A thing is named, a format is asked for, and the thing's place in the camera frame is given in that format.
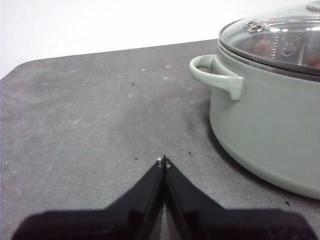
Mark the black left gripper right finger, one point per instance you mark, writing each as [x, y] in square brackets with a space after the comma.
[212, 222]

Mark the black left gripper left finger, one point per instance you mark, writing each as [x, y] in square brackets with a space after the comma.
[125, 220]

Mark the glass lid with green knob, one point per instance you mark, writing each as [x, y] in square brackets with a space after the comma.
[287, 32]

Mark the pale green electric cooking pot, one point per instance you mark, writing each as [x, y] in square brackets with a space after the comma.
[270, 125]

